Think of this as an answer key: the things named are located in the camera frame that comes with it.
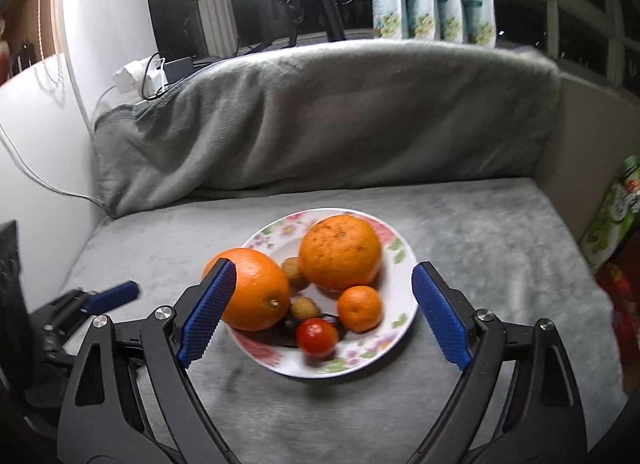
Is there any smooth orange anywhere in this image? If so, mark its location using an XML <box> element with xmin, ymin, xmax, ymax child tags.
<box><xmin>201</xmin><ymin>248</ymin><xmax>290</xmax><ymax>332</ymax></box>

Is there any dark plum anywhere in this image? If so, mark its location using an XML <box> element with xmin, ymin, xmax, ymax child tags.
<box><xmin>271</xmin><ymin>314</ymin><xmax>297</xmax><ymax>348</ymax></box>
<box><xmin>320</xmin><ymin>313</ymin><xmax>347</xmax><ymax>339</ymax></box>

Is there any small mandarin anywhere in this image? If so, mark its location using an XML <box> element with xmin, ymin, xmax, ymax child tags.
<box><xmin>337</xmin><ymin>285</ymin><xmax>384</xmax><ymax>334</ymax></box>

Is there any brown longan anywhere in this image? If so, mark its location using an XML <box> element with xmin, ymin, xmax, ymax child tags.
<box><xmin>281</xmin><ymin>257</ymin><xmax>309</xmax><ymax>294</ymax></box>
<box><xmin>290</xmin><ymin>296</ymin><xmax>321</xmax><ymax>323</ymax></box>

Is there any red cherry tomato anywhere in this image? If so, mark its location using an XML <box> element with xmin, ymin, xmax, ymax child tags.
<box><xmin>295</xmin><ymin>317</ymin><xmax>340</xmax><ymax>359</ymax></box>

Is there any large rough orange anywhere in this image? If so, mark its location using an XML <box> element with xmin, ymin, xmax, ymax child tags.
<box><xmin>298</xmin><ymin>215</ymin><xmax>382</xmax><ymax>291</ymax></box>

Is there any red cardboard box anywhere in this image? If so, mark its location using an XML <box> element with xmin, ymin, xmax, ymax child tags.
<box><xmin>596</xmin><ymin>262</ymin><xmax>640</xmax><ymax>380</ymax></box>

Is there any grey seat cushion cover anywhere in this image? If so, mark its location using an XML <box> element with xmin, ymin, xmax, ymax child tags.
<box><xmin>54</xmin><ymin>179</ymin><xmax>639</xmax><ymax>463</ymax></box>

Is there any green snack bag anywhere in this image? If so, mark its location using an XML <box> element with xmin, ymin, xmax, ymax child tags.
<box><xmin>579</xmin><ymin>155</ymin><xmax>639</xmax><ymax>275</ymax></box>

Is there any floral white plate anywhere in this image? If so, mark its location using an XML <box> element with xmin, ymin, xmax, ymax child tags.
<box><xmin>221</xmin><ymin>207</ymin><xmax>420</xmax><ymax>380</ymax></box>

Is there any white power strip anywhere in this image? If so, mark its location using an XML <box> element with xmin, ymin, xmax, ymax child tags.
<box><xmin>112</xmin><ymin>53</ymin><xmax>168</xmax><ymax>100</ymax></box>

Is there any black power adapter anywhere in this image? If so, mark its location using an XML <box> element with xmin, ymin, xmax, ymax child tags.
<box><xmin>163</xmin><ymin>56</ymin><xmax>195</xmax><ymax>84</ymax></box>

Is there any grey blanket backrest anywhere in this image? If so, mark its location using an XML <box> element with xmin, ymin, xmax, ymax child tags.
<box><xmin>93</xmin><ymin>40</ymin><xmax>562</xmax><ymax>218</ymax></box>

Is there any black camera box left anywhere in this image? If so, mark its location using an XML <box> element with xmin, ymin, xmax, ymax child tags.
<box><xmin>1</xmin><ymin>220</ymin><xmax>35</xmax><ymax>388</ymax></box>

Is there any white cable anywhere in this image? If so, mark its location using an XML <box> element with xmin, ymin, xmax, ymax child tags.
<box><xmin>0</xmin><ymin>82</ymin><xmax>120</xmax><ymax>209</ymax></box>

